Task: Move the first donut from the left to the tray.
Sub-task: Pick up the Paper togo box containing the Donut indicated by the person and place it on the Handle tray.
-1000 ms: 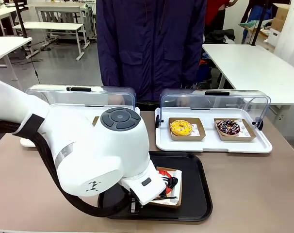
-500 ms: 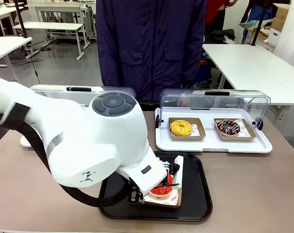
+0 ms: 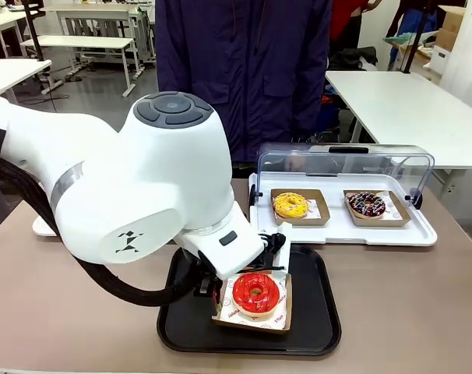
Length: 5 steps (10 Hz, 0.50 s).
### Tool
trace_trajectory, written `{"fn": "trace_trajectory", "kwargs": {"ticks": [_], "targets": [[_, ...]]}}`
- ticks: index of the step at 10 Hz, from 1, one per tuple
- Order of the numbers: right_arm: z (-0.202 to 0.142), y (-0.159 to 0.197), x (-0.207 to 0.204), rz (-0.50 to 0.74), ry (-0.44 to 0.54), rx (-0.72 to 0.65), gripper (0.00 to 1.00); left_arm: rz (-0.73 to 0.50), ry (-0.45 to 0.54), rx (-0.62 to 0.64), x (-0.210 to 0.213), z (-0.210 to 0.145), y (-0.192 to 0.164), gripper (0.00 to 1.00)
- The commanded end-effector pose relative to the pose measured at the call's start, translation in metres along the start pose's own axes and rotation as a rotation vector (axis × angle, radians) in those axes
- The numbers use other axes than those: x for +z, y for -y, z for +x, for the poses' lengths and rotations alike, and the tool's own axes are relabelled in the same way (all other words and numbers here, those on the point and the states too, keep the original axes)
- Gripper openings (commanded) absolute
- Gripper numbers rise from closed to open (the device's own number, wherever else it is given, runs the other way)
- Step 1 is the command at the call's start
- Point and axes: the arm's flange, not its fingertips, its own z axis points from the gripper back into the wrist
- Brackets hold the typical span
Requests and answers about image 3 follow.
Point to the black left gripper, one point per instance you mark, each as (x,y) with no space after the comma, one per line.
(201,276)

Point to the red glazed donut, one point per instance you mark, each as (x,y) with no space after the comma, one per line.
(244,302)

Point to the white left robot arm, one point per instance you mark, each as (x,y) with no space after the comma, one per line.
(134,187)

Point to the black plastic serving tray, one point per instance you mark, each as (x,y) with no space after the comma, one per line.
(314,311)

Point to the yellow glazed donut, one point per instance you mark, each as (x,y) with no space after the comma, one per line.
(284,210)

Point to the yellow donut in box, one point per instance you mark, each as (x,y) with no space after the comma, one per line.
(318,200)

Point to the dark donut with sprinkles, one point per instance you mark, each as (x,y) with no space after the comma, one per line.
(358,210)

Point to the sprinkled chocolate donut in box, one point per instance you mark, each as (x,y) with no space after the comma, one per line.
(399,216)

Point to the clear display case lid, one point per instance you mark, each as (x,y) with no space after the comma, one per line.
(337,159)

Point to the person in navy jacket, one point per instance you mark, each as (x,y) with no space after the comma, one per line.
(244,70)

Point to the large white table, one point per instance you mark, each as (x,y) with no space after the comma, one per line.
(399,105)

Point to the black bag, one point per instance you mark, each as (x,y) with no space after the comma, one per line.
(353,58)

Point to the white office table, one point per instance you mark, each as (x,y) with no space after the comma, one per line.
(10,74)
(80,42)

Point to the person in red top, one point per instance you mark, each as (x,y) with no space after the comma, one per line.
(345,15)

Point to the white office desk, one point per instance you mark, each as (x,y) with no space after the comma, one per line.
(96,9)

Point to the black stand pole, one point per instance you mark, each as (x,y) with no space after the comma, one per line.
(34,35)
(415,39)

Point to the white storage box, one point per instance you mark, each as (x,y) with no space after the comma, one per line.
(440,58)

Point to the person in blue clothes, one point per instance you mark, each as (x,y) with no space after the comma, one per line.
(407,15)

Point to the brown cardboard box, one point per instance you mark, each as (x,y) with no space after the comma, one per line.
(450,27)

